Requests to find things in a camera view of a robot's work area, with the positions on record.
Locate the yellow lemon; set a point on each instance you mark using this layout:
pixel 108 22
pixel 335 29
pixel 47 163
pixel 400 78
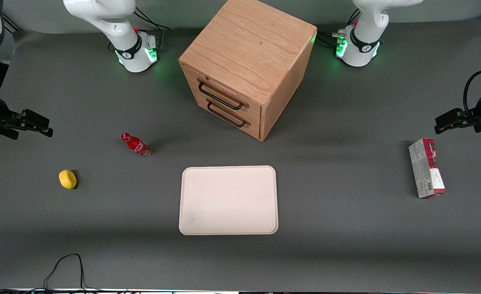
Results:
pixel 67 179

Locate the oak wooden drawer cabinet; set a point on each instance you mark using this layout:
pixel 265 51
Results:
pixel 248 41

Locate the red cola bottle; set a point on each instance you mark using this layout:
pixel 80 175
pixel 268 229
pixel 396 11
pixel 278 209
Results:
pixel 136 145

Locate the beige rectangular tray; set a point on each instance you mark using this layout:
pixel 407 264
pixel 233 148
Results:
pixel 229 200

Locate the black frame rail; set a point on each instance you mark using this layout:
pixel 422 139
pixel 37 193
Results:
pixel 12 23

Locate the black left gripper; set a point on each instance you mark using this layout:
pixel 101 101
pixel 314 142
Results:
pixel 480 111

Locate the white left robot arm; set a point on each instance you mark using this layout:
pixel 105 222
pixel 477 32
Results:
pixel 366 41

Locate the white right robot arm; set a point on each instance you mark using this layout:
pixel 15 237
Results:
pixel 118 24

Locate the grey and red carton box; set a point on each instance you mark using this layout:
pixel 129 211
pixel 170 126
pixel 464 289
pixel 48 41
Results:
pixel 426 169

